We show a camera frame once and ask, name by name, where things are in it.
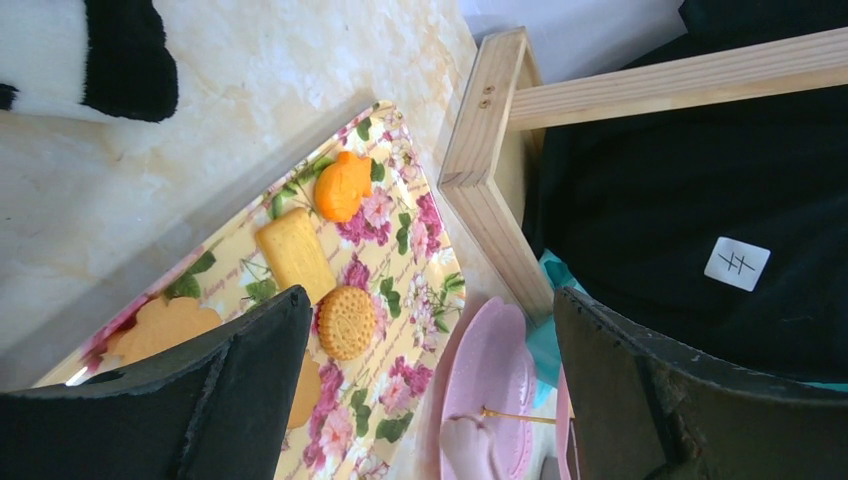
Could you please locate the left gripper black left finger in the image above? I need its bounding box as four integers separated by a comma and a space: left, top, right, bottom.
1, 286, 312, 479

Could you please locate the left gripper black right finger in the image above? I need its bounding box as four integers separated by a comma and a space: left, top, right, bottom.
554, 288, 847, 479

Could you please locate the round smooth biscuit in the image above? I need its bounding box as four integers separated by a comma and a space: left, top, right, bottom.
287, 352, 322, 430

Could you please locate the teal t-shirt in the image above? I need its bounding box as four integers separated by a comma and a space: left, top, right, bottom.
526, 249, 586, 408

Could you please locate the pink cake slice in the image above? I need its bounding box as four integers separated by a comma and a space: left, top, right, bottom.
439, 415, 508, 480

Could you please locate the flower shaped biscuit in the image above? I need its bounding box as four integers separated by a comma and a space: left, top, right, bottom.
107, 297, 222, 365

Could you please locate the pink three-tier cake stand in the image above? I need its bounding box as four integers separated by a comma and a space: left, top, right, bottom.
442, 297, 537, 479

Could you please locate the round ridged biscuit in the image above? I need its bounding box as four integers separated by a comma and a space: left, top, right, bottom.
318, 286, 376, 361

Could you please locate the rectangular yellow biscuit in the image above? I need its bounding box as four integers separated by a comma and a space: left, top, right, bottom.
256, 207, 337, 305

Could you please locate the black t-shirt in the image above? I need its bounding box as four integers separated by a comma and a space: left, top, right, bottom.
521, 0, 848, 386

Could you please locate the floral serving tray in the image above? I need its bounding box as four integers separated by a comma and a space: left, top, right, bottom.
42, 101, 465, 479

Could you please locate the orange fish shaped biscuit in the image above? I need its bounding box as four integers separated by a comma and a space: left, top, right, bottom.
313, 151, 372, 223

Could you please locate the black and white striped cloth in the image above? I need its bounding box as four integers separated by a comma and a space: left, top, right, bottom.
1, 1, 179, 123

